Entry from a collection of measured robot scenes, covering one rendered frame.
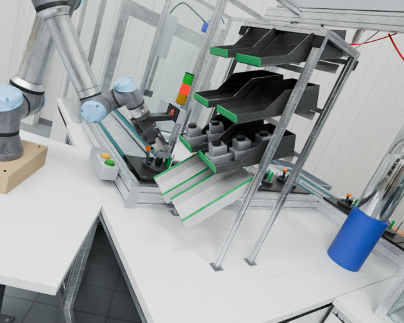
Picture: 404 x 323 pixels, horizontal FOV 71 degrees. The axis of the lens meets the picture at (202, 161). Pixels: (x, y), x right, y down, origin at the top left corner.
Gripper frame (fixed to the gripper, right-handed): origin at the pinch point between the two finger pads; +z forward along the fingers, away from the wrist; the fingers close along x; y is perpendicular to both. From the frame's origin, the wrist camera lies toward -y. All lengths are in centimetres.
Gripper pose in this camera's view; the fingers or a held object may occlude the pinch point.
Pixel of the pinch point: (165, 146)
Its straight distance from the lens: 128.9
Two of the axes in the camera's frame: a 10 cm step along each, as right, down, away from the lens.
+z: 3.3, 7.0, 6.4
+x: 5.1, 4.4, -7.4
